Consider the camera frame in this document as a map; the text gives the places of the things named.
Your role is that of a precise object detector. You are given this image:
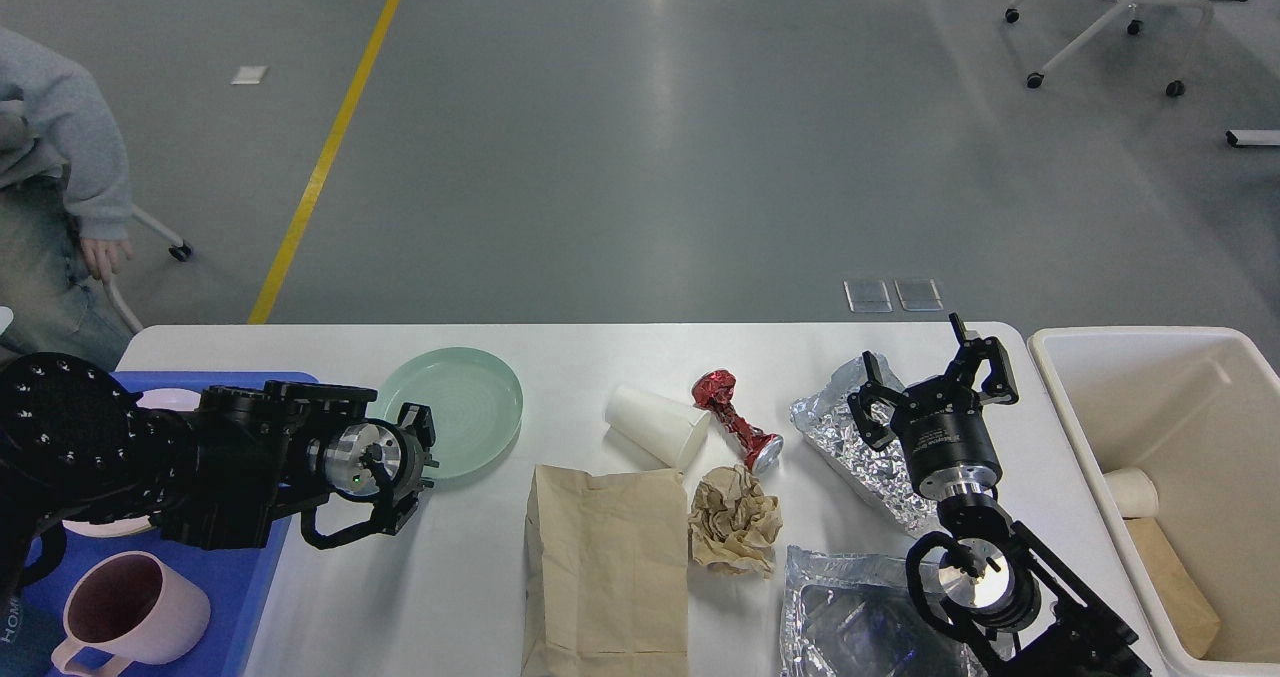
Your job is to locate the pink plate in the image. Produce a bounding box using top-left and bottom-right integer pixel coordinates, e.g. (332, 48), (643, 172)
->
(63, 386), (200, 539)

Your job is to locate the flat brown paper bag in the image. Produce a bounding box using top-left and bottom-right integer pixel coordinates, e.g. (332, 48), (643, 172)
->
(521, 466), (689, 676)

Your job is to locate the mint green plate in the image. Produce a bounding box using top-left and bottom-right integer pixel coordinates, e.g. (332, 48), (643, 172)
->
(367, 346), (524, 480)

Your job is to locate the dark blue cap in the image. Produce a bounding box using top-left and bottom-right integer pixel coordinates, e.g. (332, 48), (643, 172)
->
(1, 596), (65, 676)

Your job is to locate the pink mug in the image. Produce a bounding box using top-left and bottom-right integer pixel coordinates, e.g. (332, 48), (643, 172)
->
(51, 552), (212, 676)

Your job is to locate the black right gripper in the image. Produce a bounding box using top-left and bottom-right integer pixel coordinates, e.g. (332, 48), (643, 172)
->
(847, 314), (1019, 500)

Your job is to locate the paper cup in bin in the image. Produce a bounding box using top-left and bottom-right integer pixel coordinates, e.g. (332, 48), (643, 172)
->
(1103, 467), (1161, 520)

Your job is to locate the seated person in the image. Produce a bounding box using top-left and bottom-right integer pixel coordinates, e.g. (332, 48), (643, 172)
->
(1, 29), (132, 370)

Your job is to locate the blue plastic tray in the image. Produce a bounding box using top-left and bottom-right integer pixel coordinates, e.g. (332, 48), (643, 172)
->
(0, 371), (321, 677)

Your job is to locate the crushed red can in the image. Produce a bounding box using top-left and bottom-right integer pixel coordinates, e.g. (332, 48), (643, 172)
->
(691, 370), (785, 475)

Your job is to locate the white chair left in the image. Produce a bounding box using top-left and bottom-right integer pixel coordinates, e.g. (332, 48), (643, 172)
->
(100, 202), (195, 333)

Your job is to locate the crumpled aluminium foil sheet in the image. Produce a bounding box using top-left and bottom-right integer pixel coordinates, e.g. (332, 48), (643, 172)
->
(788, 357), (940, 538)

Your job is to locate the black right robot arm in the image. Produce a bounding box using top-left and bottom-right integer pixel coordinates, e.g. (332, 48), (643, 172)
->
(847, 314), (1151, 676)

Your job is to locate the white floor bar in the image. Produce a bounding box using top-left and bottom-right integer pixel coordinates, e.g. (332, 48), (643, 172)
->
(1225, 129), (1280, 148)

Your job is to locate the aluminium foil tray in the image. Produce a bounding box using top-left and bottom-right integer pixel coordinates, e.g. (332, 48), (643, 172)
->
(780, 545), (986, 676)

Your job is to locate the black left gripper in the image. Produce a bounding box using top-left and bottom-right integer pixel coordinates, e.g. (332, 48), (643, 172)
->
(375, 402), (438, 535)

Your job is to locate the person's hand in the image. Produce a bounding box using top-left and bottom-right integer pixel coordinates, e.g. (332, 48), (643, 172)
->
(79, 238), (134, 285)

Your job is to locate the crumpled brown paper ball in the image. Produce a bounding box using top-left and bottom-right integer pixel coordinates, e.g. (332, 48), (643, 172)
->
(687, 466), (783, 580)

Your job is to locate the beige plastic bin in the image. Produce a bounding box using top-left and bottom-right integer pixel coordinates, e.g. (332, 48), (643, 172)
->
(1028, 326), (1279, 676)

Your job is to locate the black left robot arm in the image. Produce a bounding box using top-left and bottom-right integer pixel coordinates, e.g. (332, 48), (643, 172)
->
(1, 352), (436, 598)

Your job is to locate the white paper cup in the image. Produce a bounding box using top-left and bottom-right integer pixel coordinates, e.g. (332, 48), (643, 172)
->
(605, 385), (712, 468)

